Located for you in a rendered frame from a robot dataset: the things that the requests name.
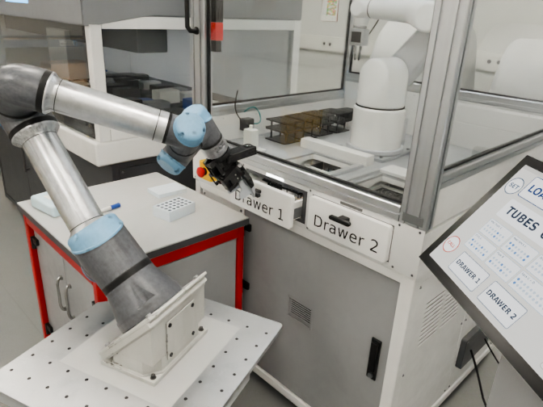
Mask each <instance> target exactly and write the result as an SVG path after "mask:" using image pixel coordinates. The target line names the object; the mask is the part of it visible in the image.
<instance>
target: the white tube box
mask: <svg viewBox="0 0 543 407"><path fill-rule="evenodd" d="M195 211H196V208H195V202H193V201H191V200H189V199H184V198H182V197H179V196H178V197H175V198H173V199H169V200H167V201H165V202H162V203H159V204H156V205H154V206H153V214H154V216H156V217H157V218H160V219H162V220H165V221H168V222H171V221H173V220H177V219H179V218H181V217H183V216H186V215H189V214H191V213H193V212H195Z"/></svg>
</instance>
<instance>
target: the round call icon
mask: <svg viewBox="0 0 543 407"><path fill-rule="evenodd" d="M462 243H464V241H463V240H462V239H461V238H460V237H459V236H458V235H456V234H455V233H453V234H452V235H451V236H450V237H448V238H447V239H446V240H445V241H444V242H443V243H442V244H441V245H440V246H439V247H440V248H441V249H442V250H443V251H444V252H445V253H446V254H447V255H448V256H449V255H450V254H451V253H453V252H454V251H455V250H456V249H457V248H458V247H459V246H460V245H461V244H462Z"/></svg>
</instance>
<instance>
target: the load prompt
mask: <svg viewBox="0 0 543 407"><path fill-rule="evenodd" d="M517 195H518V196H519V197H520V198H522V199H524V200H526V201H528V202H529V203H531V204H532V205H534V206H535V207H537V208H539V209H541V210H542V211H543V178H540V177H538V176H536V177H535V178H534V179H533V180H532V181H531V182H530V183H529V184H528V185H527V186H526V187H525V188H524V189H523V190H521V191H520V192H519V193H518V194H517Z"/></svg>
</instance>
